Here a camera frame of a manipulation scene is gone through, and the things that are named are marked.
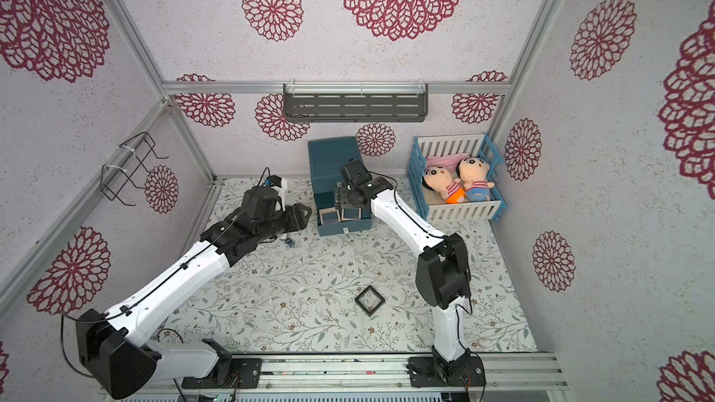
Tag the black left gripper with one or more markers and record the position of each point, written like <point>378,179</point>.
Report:
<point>297,220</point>

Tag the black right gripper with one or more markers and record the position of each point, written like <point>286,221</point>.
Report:
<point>346,204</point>

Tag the teal three-drawer cabinet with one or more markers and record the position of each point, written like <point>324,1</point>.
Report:
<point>325,159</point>

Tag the black brooch box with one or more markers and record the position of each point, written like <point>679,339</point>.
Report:
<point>369,301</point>

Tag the small beige brooch box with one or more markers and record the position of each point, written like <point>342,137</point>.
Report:
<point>329,216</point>

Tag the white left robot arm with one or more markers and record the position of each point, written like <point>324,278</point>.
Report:
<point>117,347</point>

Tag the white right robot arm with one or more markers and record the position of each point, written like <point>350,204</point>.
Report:
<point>442,279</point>

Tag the plush doll orange shorts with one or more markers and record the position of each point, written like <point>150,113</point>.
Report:
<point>442,182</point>

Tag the pink crib blanket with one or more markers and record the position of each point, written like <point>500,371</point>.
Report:
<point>449,162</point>

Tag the blue white toy crib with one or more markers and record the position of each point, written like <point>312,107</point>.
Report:
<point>428,203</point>

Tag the plush doll blue shorts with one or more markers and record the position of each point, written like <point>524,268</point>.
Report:
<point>473,172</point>

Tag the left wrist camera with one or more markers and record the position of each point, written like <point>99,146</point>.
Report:
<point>280,185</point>

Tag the grey wall shelf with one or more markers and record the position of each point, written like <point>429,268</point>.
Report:
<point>361,104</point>

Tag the black wire wall rack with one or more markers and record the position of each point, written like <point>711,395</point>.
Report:
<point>115,177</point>

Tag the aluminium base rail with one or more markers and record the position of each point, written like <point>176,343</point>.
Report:
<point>372,377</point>

